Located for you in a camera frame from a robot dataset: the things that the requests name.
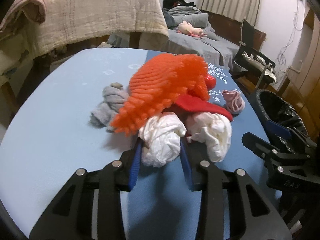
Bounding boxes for wooden wardrobe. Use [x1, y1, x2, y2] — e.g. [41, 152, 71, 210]
[282, 9, 319, 139]

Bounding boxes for pink sock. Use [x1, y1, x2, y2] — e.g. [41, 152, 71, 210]
[222, 89, 245, 115]

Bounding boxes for hanging wall cables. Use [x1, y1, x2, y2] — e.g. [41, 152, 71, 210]
[277, 0, 304, 68]

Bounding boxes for red plastic bag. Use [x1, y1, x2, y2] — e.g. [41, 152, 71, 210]
[204, 74, 216, 90]

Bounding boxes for black office chair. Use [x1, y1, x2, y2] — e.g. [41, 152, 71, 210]
[231, 19, 276, 89]

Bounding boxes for black lined trash bin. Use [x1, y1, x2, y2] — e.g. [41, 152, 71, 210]
[249, 89, 309, 154]

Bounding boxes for red cloth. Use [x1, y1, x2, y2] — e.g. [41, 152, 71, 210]
[175, 94, 233, 121]

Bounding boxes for pink jacket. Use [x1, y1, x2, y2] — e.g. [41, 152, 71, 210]
[1, 0, 49, 35]

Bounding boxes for wooden headboard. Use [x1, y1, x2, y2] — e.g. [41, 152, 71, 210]
[208, 12, 266, 50]

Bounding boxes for orange spiky silicone mat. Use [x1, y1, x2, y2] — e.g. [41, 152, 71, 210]
[110, 53, 209, 135]

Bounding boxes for beige quilt on rack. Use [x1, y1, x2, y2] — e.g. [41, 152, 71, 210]
[25, 0, 169, 59]

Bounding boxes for grey crumpled duvet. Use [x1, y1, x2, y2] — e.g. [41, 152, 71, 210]
[162, 5, 212, 30]

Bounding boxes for grey sock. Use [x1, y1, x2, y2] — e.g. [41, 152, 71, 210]
[90, 82, 129, 132]

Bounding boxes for bed with grey sheet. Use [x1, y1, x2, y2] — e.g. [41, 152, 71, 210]
[160, 30, 239, 70]

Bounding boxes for white tissue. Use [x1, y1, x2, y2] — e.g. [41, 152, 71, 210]
[138, 112, 187, 168]
[185, 112, 232, 163]

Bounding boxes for pink plush toy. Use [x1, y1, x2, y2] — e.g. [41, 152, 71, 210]
[177, 21, 207, 38]

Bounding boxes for silver chair cushion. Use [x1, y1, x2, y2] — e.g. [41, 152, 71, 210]
[242, 52, 276, 83]

